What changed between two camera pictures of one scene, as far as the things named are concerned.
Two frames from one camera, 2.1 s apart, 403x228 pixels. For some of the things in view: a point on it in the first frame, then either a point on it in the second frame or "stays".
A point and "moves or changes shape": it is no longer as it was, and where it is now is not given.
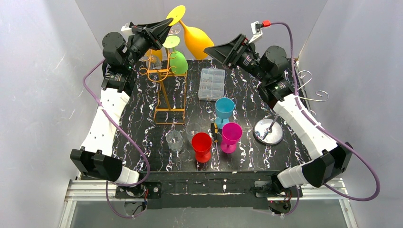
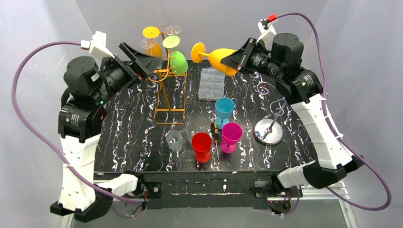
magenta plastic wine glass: (231, 132) stays
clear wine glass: (175, 29) stays
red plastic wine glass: (201, 142) stays
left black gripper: (149, 34) → (126, 65)
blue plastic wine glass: (224, 107) stays
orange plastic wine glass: (196, 40) moves or changes shape
